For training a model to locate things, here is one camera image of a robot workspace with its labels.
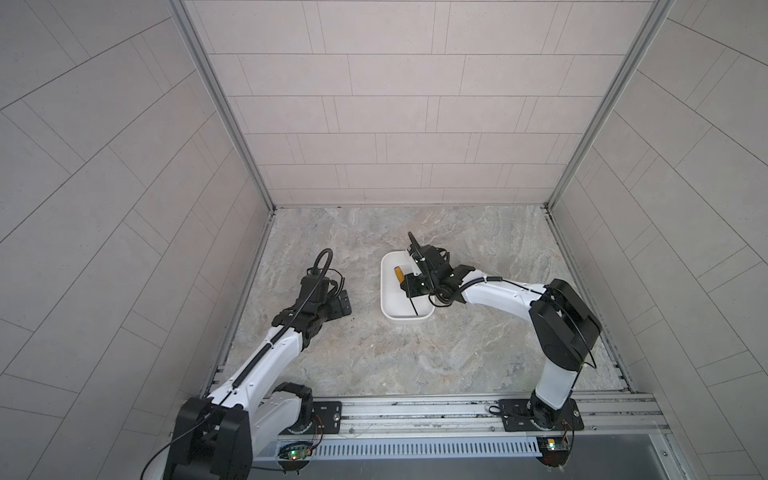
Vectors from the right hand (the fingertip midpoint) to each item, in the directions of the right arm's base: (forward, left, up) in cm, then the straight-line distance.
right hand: (400, 286), depth 88 cm
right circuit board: (-41, -33, -8) cm, 53 cm away
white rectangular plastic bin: (-3, +2, -4) cm, 5 cm away
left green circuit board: (-38, +25, -2) cm, 45 cm away
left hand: (-2, +17, 0) cm, 17 cm away
